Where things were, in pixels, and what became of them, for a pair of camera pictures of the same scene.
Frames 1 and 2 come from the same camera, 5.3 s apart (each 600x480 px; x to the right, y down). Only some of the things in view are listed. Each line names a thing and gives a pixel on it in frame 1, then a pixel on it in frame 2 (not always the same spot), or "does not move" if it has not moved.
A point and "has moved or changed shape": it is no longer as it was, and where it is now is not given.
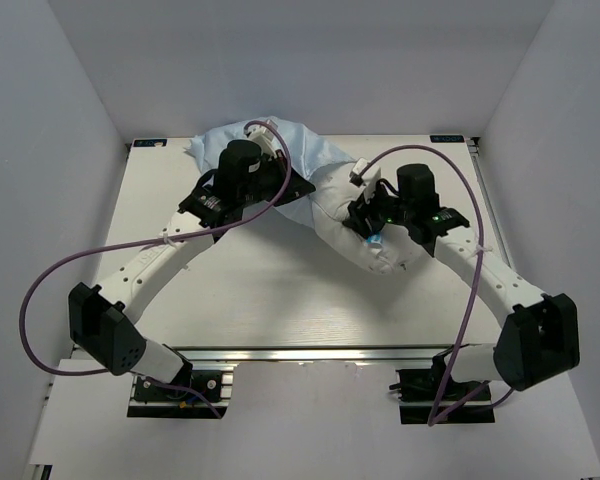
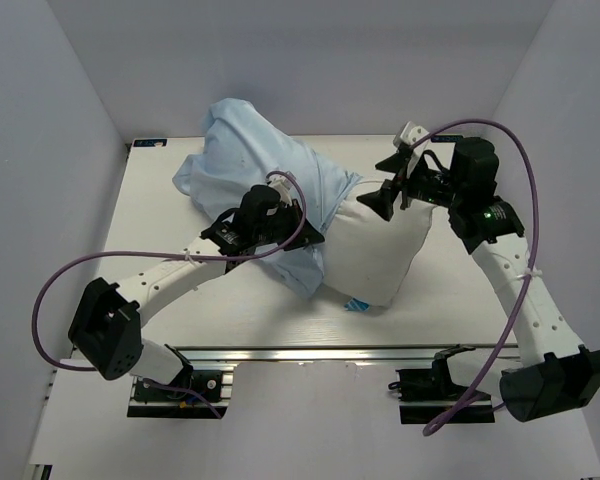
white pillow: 389,252 has moved or changed shape
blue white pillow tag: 376,237 to 355,304
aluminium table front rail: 310,353 does not move
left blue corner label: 149,142 does not move
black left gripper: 295,188 to 307,237
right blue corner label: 447,138 does not move
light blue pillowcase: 308,155 has moved or changed shape
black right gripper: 361,209 to 381,200
